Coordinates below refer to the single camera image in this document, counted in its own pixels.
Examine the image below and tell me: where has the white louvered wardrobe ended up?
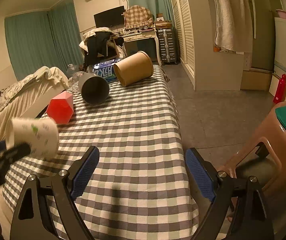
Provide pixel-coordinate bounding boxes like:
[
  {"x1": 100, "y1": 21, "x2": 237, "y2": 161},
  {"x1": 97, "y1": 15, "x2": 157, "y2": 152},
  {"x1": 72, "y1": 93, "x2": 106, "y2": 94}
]
[{"x1": 171, "y1": 0, "x2": 244, "y2": 90}]

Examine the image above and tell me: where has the plaid cloth bundle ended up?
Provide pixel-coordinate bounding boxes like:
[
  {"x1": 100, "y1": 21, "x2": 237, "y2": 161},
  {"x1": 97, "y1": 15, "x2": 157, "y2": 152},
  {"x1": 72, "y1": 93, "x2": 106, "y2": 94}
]
[{"x1": 123, "y1": 5, "x2": 154, "y2": 29}]

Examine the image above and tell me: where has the silver suitcase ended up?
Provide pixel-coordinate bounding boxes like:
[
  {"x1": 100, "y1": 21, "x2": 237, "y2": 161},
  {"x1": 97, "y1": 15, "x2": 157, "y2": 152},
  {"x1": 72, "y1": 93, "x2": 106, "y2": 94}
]
[{"x1": 157, "y1": 28, "x2": 177, "y2": 64}]

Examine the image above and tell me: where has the pink basin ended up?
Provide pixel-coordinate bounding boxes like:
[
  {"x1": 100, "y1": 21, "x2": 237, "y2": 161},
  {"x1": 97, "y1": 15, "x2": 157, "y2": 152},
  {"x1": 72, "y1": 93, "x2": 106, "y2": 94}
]
[{"x1": 276, "y1": 9, "x2": 286, "y2": 19}]

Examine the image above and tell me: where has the brown plastic stool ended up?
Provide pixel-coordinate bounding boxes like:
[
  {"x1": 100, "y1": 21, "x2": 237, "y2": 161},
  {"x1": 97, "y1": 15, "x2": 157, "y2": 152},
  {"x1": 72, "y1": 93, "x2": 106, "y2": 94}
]
[{"x1": 218, "y1": 102, "x2": 286, "y2": 225}]

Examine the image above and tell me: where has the white hanging towel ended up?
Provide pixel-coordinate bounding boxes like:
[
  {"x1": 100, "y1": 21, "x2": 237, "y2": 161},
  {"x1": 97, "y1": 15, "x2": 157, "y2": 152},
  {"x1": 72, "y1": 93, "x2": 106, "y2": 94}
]
[{"x1": 214, "y1": 0, "x2": 253, "y2": 53}]

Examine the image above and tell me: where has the clear water jug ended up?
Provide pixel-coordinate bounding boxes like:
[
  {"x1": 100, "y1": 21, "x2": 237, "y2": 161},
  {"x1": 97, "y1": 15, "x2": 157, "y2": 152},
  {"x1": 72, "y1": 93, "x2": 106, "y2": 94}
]
[{"x1": 66, "y1": 63, "x2": 79, "y2": 78}]

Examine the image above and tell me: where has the white paper cup green print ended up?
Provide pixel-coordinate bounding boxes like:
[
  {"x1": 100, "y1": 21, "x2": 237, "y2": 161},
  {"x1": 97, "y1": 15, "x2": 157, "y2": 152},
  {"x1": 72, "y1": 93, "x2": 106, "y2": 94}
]
[{"x1": 5, "y1": 118, "x2": 59, "y2": 159}]

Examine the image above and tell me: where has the white desk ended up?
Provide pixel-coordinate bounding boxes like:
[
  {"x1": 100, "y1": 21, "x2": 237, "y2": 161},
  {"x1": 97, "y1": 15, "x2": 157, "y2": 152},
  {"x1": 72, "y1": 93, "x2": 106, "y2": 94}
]
[{"x1": 122, "y1": 29, "x2": 162, "y2": 66}]

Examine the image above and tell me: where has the grey cylindrical cup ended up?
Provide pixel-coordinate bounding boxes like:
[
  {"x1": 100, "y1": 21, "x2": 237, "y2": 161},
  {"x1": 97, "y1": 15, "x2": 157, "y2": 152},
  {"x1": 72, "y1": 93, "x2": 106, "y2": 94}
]
[{"x1": 78, "y1": 73, "x2": 109, "y2": 105}]

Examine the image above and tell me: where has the checkered tablecloth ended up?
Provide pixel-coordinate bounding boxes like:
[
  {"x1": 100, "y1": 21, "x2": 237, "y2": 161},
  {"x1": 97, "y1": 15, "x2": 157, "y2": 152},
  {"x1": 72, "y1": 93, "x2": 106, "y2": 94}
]
[{"x1": 2, "y1": 66, "x2": 198, "y2": 239}]

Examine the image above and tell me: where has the blue tissue pack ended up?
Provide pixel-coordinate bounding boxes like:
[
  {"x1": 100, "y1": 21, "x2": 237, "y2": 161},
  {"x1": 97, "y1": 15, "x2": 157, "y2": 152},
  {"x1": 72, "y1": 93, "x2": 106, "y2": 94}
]
[{"x1": 93, "y1": 58, "x2": 121, "y2": 82}]

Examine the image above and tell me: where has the chair piled with clothes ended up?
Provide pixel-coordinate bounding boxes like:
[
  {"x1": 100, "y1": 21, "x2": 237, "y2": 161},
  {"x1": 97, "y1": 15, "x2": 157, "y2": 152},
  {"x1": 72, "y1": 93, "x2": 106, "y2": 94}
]
[{"x1": 79, "y1": 27, "x2": 127, "y2": 72}]

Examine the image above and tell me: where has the teal window curtain left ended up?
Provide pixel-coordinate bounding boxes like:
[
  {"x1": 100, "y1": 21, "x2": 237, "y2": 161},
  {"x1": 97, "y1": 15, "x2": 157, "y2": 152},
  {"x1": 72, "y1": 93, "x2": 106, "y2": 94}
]
[{"x1": 4, "y1": 0, "x2": 84, "y2": 80}]

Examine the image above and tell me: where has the red thermos bottle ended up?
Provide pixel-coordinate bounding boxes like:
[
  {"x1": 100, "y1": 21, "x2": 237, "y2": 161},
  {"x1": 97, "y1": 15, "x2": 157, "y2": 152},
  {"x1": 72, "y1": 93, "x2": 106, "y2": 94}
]
[{"x1": 273, "y1": 74, "x2": 286, "y2": 104}]

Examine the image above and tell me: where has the brown kraft paper cup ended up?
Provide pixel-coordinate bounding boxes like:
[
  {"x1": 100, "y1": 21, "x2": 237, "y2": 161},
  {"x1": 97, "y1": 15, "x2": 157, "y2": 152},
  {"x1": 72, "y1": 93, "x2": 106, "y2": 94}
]
[{"x1": 113, "y1": 51, "x2": 154, "y2": 87}]

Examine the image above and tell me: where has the black television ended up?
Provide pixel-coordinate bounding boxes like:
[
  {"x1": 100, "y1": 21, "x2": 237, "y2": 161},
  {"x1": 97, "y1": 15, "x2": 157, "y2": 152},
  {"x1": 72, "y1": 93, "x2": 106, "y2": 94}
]
[{"x1": 94, "y1": 6, "x2": 125, "y2": 28}]

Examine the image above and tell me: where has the bed with beige bedding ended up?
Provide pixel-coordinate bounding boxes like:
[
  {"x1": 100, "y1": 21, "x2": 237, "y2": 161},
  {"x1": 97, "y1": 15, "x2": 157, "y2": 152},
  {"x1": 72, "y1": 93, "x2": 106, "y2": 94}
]
[{"x1": 0, "y1": 66, "x2": 69, "y2": 141}]

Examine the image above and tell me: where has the red hexagonal cup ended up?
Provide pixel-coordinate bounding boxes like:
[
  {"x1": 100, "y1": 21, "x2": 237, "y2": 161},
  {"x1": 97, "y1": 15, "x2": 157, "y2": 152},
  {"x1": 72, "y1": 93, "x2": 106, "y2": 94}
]
[{"x1": 46, "y1": 91, "x2": 74, "y2": 125}]

